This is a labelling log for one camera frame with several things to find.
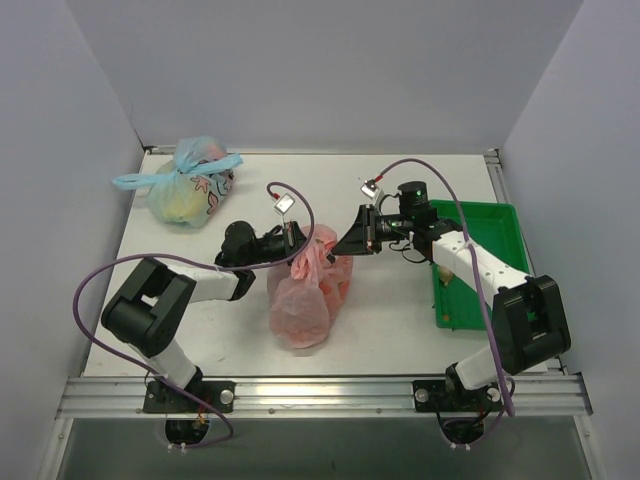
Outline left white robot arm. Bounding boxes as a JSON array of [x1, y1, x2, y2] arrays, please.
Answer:
[[101, 221, 312, 411]]

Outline green plastic tray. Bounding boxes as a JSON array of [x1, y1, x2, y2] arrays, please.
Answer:
[[428, 199, 531, 332]]

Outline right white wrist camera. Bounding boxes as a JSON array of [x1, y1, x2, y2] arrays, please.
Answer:
[[360, 179, 384, 207]]

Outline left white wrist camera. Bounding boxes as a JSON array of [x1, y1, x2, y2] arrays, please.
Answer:
[[273, 194, 295, 225]]

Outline pink plastic bag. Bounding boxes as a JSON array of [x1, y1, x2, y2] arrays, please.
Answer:
[[266, 224, 353, 349]]

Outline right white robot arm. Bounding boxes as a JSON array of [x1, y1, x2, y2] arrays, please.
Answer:
[[332, 180, 571, 409]]

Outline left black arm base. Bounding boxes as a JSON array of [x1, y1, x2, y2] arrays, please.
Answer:
[[142, 378, 236, 414]]

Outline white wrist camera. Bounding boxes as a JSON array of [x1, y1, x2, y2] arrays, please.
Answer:
[[360, 179, 384, 207], [273, 194, 295, 225]]

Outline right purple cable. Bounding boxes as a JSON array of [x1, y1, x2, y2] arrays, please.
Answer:
[[374, 158, 517, 446]]

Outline blue tied plastic bag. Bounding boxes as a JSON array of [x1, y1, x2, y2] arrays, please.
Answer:
[[112, 136, 243, 228]]

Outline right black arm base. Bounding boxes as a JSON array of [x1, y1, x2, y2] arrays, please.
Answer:
[[411, 377, 503, 414]]

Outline fake garlic bulb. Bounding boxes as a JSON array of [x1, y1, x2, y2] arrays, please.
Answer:
[[437, 266, 455, 287]]

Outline aluminium front rail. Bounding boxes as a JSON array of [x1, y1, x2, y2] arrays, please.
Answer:
[[57, 372, 592, 420]]

